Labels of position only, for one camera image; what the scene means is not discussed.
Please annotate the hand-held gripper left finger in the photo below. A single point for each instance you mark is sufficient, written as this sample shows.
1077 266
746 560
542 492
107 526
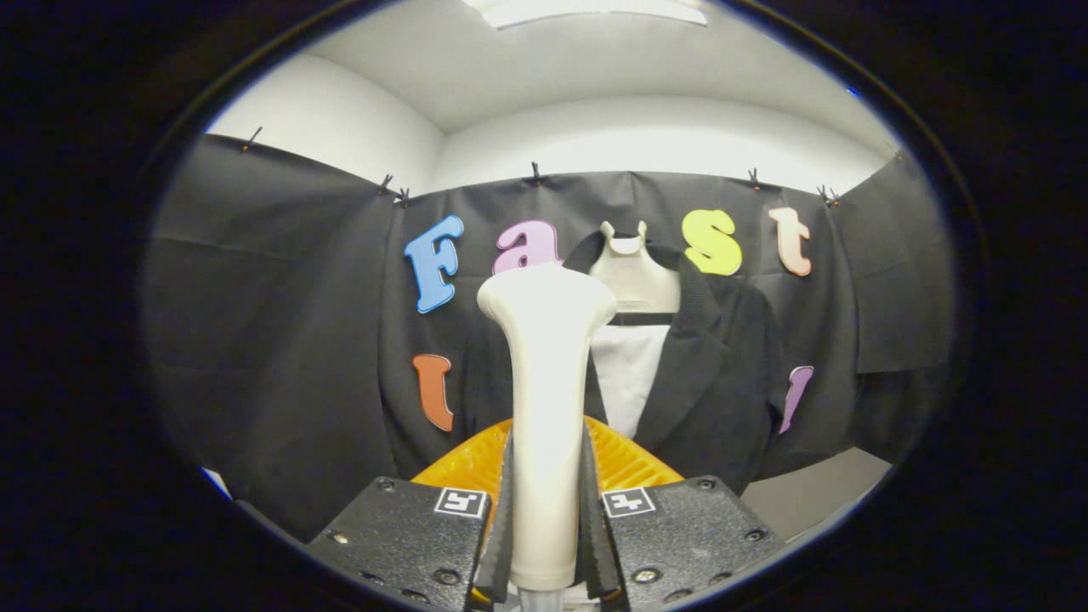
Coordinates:
501 544

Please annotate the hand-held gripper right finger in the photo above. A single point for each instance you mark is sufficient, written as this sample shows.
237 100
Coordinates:
595 544

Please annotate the white garment steamer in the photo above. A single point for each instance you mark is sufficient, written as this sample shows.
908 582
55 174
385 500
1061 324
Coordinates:
548 382

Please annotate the black jacket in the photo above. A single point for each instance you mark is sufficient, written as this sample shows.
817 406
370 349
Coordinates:
722 382

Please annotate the grey cabinet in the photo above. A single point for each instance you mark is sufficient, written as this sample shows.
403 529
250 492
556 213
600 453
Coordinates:
816 489

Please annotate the white mannequin torso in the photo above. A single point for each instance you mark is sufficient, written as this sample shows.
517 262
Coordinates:
633 280

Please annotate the white and blue object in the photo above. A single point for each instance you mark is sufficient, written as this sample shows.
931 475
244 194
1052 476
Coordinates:
217 482

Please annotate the black backdrop cloth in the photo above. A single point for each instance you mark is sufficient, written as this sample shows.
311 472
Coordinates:
280 323

